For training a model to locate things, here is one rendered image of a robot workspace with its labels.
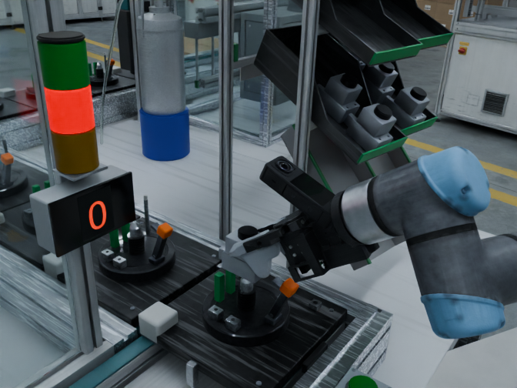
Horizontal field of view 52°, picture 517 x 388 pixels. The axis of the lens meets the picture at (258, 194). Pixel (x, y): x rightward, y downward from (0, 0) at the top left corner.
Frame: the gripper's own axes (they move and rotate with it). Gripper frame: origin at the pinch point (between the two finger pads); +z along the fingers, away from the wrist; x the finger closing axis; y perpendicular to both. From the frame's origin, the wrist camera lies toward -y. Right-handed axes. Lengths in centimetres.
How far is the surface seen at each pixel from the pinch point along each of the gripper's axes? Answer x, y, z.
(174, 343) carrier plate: -11.5, 8.9, 11.6
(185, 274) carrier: 2.5, 2.4, 20.3
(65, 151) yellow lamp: -21.1, -20.4, -2.5
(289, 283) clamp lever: -0.2, 8.1, -4.5
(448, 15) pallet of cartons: 815, -86, 218
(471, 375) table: 22.7, 39.1, -10.7
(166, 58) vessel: 57, -50, 54
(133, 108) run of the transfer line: 79, -52, 106
